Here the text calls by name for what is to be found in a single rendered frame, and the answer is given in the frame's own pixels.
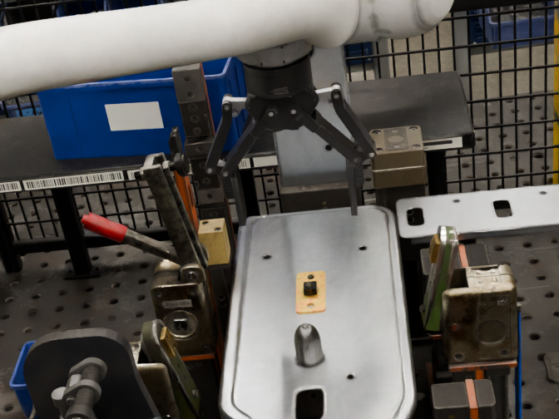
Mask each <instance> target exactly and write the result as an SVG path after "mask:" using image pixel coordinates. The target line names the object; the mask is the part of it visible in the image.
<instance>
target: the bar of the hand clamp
mask: <svg viewBox="0 0 559 419"><path fill-rule="evenodd" d="M175 170H176V172H177V174H178V175H180V176H181V177H185V176H188V174H189V173H190V163H189V161H188V158H187V156H186V155H184V154H183V153H182V152H181V153H177V154H176V156H175V157H174V162H173V163H170V161H166V158H165V155H164V153H163V152H161V153H157V154H151V155H147V156H146V160H145V163H144V166H143V167H141V168H140V170H139V171H136V172H134V176H135V179H136V180H139V179H142V180H143V181H146V182H147V184H148V185H149V188H150V190H151V193H152V195H153V198H154V200H155V202H156V205H157V208H158V210H159V212H160V214H161V218H162V219H163V222H164V224H165V226H166V229H167V232H168V234H169V235H170V238H171V242H172V243H173V245H174V248H175V250H176V253H177V255H178V258H179V260H180V262H181V265H182V267H183V266H184V265H186V264H199V265H201V266H202V267H203V269H207V268H208V263H207V261H206V258H205V255H204V253H203V250H202V248H201V246H200V242H199V240H198V238H197V236H196V233H195V230H194V228H193V225H192V223H191V221H190V217H189V215H188V213H187V211H186V208H185V205H184V203H183V200H182V198H181V195H180V192H179V190H178V188H177V186H176V183H175V180H174V178H173V171H175ZM198 257H200V258H201V259H202V262H201V264H200V260H199V259H198Z"/></svg>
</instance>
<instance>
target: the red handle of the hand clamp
mask: <svg viewBox="0 0 559 419"><path fill-rule="evenodd" d="M81 223H82V224H84V225H83V229H87V230H89V231H91V232H93V233H96V234H99V235H101V236H104V237H106V238H108V239H112V240H114V241H116V242H118V243H121V242H122V243H125V244H129V245H130V246H133V247H135V248H138V249H141V250H143V251H146V252H147V253H150V254H154V255H155V256H158V257H160V258H163V259H166V260H168V261H171V262H172V263H175V264H179V265H180V266H182V265H181V262H180V260H179V258H178V255H177V253H176V250H175V248H174V247H172V246H170V245H168V244H164V243H162V242H160V241H158V240H155V239H152V238H150V237H147V236H145V235H143V234H139V233H137V232H135V231H133V230H130V229H128V228H127V227H126V226H125V225H122V224H118V223H117V222H114V221H112V220H109V219H106V218H104V217H102V216H100V215H98V214H94V213H92V212H89V214H88V215H86V214H84V215H83V217H82V221H81Z"/></svg>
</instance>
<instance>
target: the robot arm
mask: <svg viewBox="0 0 559 419"><path fill-rule="evenodd" d="M453 1H454V0H190V1H184V2H173V3H166V4H159V5H153V6H146V7H134V8H128V9H121V10H114V11H108V12H95V13H89V14H82V15H76V16H69V17H57V18H51V19H45V20H39V21H33V22H24V23H18V24H13V25H8V26H4V27H0V101H5V100H8V99H11V98H14V97H17V96H24V95H27V94H31V93H35V92H39V91H46V90H51V89H55V88H60V87H64V86H74V85H78V84H83V83H88V82H93V81H101V80H106V79H112V78H116V77H121V76H130V75H135V74H140V73H144V72H149V71H158V70H163V69H168V68H172V67H182V66H186V65H191V64H196V63H201V62H210V61H214V60H220V59H224V58H228V57H237V59H238V60H240V61H241V62H242V63H243V68H244V74H245V83H246V88H247V96H246V97H233V96H232V95H231V94H229V93H227V94H224V96H223V101H222V106H221V111H222V117H221V119H220V124H219V126H218V129H217V131H216V133H215V138H214V140H213V142H212V145H211V148H210V152H209V155H208V156H207V159H206V163H205V173H206V174H207V175H213V174H217V175H220V176H221V178H222V180H223V186H224V190H225V196H226V198H227V199H235V206H236V210H237V215H238V220H239V224H240V226H246V217H247V210H246V205H245V197H244V191H243V186H242V182H241V177H240V168H239V163H240V162H241V161H242V159H243V158H244V157H245V155H246V154H247V152H248V151H249V149H250V148H251V146H252V145H253V144H254V143H255V141H256V140H257V139H258V138H260V136H261V135H262V133H263V132H264V131H265V129H267V130H270V131H272V132H278V131H283V130H292V131H294V130H298V129H299V128H300V127H302V126H305V127H306V128H307V129H309V130H310V131H311V132H313V133H316V134H317V135H318V136H320V137H321V138H322V139H323V140H325V141H326V142H327V143H328V144H329V145H331V146H332V147H333V148H335V149H336V150H337V151H338V152H339V153H340V154H341V155H342V156H344V157H345V158H346V170H347V178H348V186H349V199H350V207H351V215H352V216H355V215H358V206H357V196H356V189H355V187H357V186H363V185H364V169H363V162H364V161H365V160H367V159H374V158H376V156H377V148H376V143H375V141H374V140H373V138H372V137H371V135H370V134H369V133H368V132H367V130H366V129H365V127H364V125H363V124H362V123H361V121H360V120H359V118H358V117H357V116H356V115H355V113H354V112H353V110H352V109H351V107H350V106H349V104H348V103H347V101H346V100H345V99H344V94H343V91H342V87H341V85H340V83H338V82H334V83H332V84H331V87H328V88H324V89H320V90H317V89H316V87H315V86H314V83H313V77H312V71H311V64H310V56H309V52H310V51H311V50H312V48H313V47H312V45H314V46H316V47H321V48H334V47H338V46H343V45H348V44H354V43H360V42H378V41H379V40H381V39H382V38H390V39H403V38H408V37H415V36H418V35H421V34H423V33H425V32H429V31H431V30H433V29H434V28H435V27H436V26H437V25H438V24H439V23H440V22H441V21H442V20H443V19H444V18H445V17H446V16H447V14H448V12H449V11H450V9H451V7H452V5H453ZM319 101H324V102H325V103H326V105H327V106H329V107H334V110H335V112H336V114H337V116H338V117H339V119H340V120H341V121H342V122H343V123H344V125H345V127H346V128H347V129H348V131H349V133H350V134H351V135H352V137H353V138H354V139H355V140H356V142H357V143H358V145H359V146H360V147H358V146H357V145H355V144H354V143H353V142H352V141H351V140H350V139H349V138H348V137H347V136H345V135H344V134H343V133H342V132H340V131H339V130H338V129H337V128H335V127H334V126H333V125H332V124H330V123H329V122H328V121H327V120H325V119H324V118H323V117H322V116H321V114H320V113H319V112H318V111H317V110H316V109H315V107H316V106H317V105H318V103H319ZM242 109H246V110H247V111H248V112H249V113H250V114H251V115H252V116H253V118H252V120H251V122H250V124H249V125H248V127H247V128H246V130H245V131H244V133H243V134H242V136H241V137H240V138H239V139H238V141H237V142H236V143H235V145H234V146H233V148H232V149H231V151H230V152H229V154H228V155H227V156H226V157H225V159H224V158H223V160H220V155H221V153H222V150H223V148H224V145H225V142H226V139H227V136H228V135H229V132H230V128H231V125H232V120H233V117H237V116H238V115H239V114H240V111H241V110H242Z"/></svg>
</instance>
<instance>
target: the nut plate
mask: <svg viewBox="0 0 559 419"><path fill-rule="evenodd" d="M309 274H313V276H314V279H308V275H309ZM309 281H310V282H311V283H312V284H313V287H311V288H308V287H307V283H308V282H309ZM309 305H314V307H312V308H307V307H308V306H309ZM325 310H326V278H325V272H324V271H314V272H303V273H298V274H297V275H296V301H295V312H296V313H297V314H304V313H322V312H324V311H325Z"/></svg>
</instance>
